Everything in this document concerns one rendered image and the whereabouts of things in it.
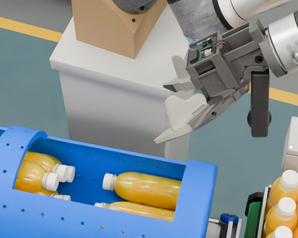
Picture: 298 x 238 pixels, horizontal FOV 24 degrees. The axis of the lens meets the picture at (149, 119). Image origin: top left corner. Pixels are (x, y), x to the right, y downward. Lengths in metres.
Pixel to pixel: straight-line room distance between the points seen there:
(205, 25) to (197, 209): 0.41
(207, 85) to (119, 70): 0.75
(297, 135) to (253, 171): 1.23
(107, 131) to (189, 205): 0.59
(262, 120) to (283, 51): 0.13
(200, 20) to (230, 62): 0.56
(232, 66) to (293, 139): 0.73
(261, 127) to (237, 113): 2.03
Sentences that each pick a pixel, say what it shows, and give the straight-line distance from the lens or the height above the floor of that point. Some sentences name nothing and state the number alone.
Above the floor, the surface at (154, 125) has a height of 0.97.
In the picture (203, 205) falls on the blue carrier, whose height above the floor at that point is 1.23.
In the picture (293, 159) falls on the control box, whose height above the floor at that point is 1.06.
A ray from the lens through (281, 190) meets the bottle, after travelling 1.63.
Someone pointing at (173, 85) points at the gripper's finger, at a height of 1.62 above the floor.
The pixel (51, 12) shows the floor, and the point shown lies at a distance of 3.46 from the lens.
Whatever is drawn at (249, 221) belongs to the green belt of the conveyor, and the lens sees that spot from 1.79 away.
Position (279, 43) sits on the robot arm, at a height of 1.78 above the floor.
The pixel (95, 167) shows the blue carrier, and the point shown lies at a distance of 1.67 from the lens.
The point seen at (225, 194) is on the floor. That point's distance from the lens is 2.83.
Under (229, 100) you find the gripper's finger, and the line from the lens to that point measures 0.96.
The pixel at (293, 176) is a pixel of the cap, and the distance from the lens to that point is 1.61.
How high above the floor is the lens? 2.47
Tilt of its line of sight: 55 degrees down
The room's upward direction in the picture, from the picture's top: straight up
